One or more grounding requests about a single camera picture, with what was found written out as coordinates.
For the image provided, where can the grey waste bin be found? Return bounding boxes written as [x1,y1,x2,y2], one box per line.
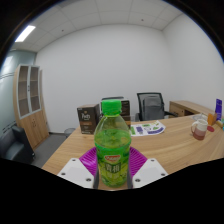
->
[63,127,77,139]

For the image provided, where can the wooden cabinet with glass doors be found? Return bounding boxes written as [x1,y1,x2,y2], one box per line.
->
[12,63,51,150]

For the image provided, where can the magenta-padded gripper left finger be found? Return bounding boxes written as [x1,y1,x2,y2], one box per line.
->
[57,146,100,190]

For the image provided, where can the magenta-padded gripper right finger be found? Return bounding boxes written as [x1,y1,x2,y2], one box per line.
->
[126,146,169,190]

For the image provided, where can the black leather armchair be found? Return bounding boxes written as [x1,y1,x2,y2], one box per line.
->
[0,125,36,165]

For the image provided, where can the wooden side desk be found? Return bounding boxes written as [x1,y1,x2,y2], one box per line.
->
[168,100,215,118]

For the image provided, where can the green drink bottle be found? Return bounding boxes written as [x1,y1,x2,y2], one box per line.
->
[93,99,133,189]

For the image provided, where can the black mesh office chair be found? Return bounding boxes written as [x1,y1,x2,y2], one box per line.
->
[134,91,178,122]

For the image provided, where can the white mug with red drink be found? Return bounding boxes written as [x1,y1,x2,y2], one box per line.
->
[190,118,209,141]

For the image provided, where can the rectangular ceiling light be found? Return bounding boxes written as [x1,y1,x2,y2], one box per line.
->
[14,24,37,44]

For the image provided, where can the orange packet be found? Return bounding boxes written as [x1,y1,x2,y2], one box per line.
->
[206,112,218,127]

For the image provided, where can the printed paper sheet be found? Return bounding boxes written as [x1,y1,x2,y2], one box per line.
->
[129,120,167,137]

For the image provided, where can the purple box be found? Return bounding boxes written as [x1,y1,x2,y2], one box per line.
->
[214,98,224,122]

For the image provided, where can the dark brown carton box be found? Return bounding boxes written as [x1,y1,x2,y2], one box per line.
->
[119,98,132,129]

